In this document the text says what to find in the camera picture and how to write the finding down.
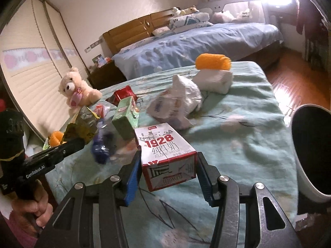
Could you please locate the green floral bedspread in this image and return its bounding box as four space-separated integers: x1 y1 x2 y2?
45 61 301 248

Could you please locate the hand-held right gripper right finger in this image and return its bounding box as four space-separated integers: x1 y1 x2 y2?
197 152 298 248

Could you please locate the person's left forearm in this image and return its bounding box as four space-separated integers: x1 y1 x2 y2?
0 207 39 248

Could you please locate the white red milk carton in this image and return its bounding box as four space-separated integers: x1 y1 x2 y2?
134 123 197 192

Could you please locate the cream teddy bear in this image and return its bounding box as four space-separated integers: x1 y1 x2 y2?
58 67 103 108

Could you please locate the wooden headboard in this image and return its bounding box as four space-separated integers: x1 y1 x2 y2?
102 8 179 55

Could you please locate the beige plush toy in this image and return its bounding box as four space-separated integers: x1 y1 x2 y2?
181 5 200 15

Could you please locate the bed with blue sheet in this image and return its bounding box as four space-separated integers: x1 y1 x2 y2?
114 22 284 81

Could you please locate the yellow green snack wrapper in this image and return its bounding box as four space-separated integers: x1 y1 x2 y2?
62 106 104 145

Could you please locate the small pale pillow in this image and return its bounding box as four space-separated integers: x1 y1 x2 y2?
152 26 171 37

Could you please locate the crumpled white plastic bag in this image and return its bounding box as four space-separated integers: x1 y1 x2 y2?
146 74 204 131

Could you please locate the crushed blue plastic bottle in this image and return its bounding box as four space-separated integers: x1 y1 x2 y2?
91 124 117 165

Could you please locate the white trash bin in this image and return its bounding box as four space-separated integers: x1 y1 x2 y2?
290 104 331 203

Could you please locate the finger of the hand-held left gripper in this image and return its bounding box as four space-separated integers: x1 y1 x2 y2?
24 137 86 170

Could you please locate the white blue patterned pillow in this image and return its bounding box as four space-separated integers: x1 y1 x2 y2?
169 12 214 29

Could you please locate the dark wooden nightstand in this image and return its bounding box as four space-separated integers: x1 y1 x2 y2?
87 60 128 90

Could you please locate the red foil snack bag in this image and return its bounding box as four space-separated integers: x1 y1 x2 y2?
106 85 139 106

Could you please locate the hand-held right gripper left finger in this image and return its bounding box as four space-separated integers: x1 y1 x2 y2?
35 146 143 248

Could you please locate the small clear plastic wrapper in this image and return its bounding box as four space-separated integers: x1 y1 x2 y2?
94 103 114 120

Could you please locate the wall switch panel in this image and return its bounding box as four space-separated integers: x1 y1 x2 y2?
84 41 101 53

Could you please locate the orange spiky ball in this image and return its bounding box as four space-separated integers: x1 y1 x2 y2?
195 53 231 72

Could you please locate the green drink carton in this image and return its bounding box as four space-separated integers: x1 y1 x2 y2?
112 96 140 140

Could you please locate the grey crib guard rail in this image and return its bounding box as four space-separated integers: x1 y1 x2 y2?
197 0 267 24

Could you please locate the cream sliding door wardrobe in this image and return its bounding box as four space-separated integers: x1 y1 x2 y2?
0 0 90 143

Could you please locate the person's left hand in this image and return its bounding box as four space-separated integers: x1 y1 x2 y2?
12 179 54 238

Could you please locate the dark red hanging coat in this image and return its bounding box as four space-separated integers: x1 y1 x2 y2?
296 0 315 36

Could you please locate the black white plush toy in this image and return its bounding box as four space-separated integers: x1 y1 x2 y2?
239 8 254 20

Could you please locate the white foam block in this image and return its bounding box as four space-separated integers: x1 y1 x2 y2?
192 68 234 95

